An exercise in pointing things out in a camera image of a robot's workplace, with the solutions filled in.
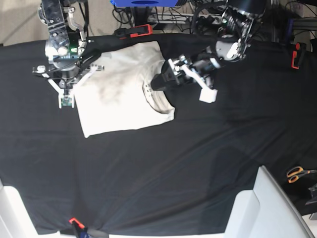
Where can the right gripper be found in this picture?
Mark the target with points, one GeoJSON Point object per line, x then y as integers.
{"type": "Point", "coordinates": [66, 43]}

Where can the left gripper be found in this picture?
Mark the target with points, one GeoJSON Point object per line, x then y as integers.
{"type": "Point", "coordinates": [228, 46]}

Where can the white T-shirt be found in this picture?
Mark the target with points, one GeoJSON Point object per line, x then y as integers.
{"type": "Point", "coordinates": [120, 97]}

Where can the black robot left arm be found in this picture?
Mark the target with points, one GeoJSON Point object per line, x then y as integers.
{"type": "Point", "coordinates": [258, 5]}

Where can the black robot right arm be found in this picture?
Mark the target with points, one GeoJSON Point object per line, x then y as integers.
{"type": "Point", "coordinates": [61, 4]}

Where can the red black clamp top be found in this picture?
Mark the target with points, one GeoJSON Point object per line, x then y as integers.
{"type": "Point", "coordinates": [137, 31]}

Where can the red black clamp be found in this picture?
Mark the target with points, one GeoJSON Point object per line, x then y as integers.
{"type": "Point", "coordinates": [82, 231]}
{"type": "Point", "coordinates": [137, 31]}
{"type": "Point", "coordinates": [297, 56]}

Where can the white power strip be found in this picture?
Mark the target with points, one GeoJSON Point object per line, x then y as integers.
{"type": "Point", "coordinates": [182, 18]}

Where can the blue box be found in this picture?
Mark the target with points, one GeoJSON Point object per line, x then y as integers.
{"type": "Point", "coordinates": [144, 3]}

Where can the black table cloth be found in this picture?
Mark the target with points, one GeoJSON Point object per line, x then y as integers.
{"type": "Point", "coordinates": [179, 178]}

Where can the red black clamp right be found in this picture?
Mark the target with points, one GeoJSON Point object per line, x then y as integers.
{"type": "Point", "coordinates": [297, 56]}

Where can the red black clamp bottom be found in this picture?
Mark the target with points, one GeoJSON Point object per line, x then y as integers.
{"type": "Point", "coordinates": [82, 231]}

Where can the black device right edge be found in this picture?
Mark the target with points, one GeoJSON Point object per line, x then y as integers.
{"type": "Point", "coordinates": [313, 192]}

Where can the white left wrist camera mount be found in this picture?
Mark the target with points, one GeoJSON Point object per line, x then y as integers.
{"type": "Point", "coordinates": [185, 71]}

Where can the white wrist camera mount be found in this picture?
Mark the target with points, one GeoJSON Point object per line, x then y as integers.
{"type": "Point", "coordinates": [66, 87]}
{"type": "Point", "coordinates": [185, 71]}

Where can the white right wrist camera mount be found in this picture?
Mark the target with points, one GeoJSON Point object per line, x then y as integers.
{"type": "Point", "coordinates": [66, 87]}

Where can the orange handled scissors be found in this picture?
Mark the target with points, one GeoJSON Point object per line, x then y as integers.
{"type": "Point", "coordinates": [298, 172]}

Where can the white frame right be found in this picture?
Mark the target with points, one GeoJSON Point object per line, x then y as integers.
{"type": "Point", "coordinates": [265, 211]}

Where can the white frame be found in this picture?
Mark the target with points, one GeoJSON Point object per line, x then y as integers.
{"type": "Point", "coordinates": [15, 221]}
{"type": "Point", "coordinates": [265, 211]}

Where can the white frame left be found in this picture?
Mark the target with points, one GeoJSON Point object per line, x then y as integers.
{"type": "Point", "coordinates": [15, 221]}

